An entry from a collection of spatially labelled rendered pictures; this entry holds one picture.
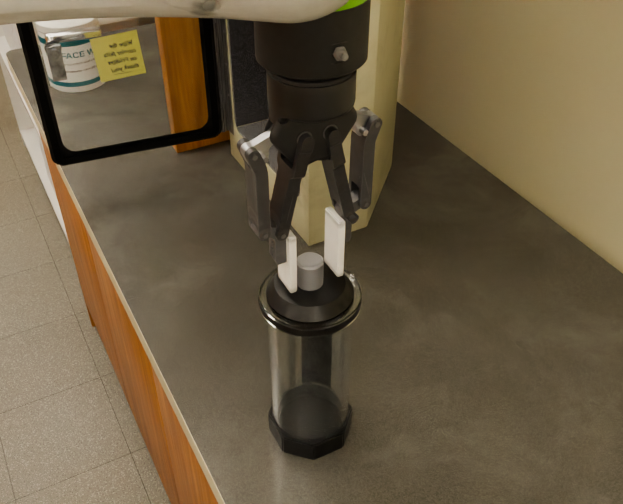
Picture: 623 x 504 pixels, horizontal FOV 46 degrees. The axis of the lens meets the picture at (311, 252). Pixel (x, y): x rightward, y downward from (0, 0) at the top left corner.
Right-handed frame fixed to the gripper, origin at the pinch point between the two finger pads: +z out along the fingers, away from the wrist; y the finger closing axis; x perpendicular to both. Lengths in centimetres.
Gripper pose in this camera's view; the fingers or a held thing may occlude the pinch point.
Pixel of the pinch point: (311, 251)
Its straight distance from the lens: 72.8
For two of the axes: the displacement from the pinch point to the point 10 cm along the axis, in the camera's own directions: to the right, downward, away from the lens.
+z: 0.0, 7.7, 6.3
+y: -8.9, 2.9, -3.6
